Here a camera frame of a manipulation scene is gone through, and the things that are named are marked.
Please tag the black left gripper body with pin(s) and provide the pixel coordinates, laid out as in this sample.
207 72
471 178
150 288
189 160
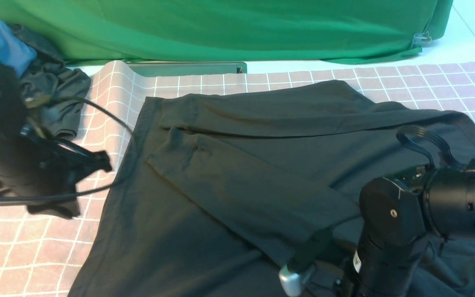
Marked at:
42 173

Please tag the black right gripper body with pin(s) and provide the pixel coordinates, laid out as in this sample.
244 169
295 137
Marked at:
393 240

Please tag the dark gray long-sleeved shirt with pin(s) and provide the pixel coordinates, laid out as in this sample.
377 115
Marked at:
223 189

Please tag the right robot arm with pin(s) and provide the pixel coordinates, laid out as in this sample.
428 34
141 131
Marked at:
449 201

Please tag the dark gray crumpled garment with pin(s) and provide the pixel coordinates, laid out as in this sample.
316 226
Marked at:
47 74

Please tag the pink checkered tablecloth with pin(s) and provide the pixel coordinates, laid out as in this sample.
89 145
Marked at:
40 256

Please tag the blue crumpled garment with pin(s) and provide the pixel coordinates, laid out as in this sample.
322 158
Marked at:
14 52

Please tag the green backdrop cloth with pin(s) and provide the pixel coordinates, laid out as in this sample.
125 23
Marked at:
351 32

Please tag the metal binder clip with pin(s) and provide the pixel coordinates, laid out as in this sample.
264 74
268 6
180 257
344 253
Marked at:
421 39

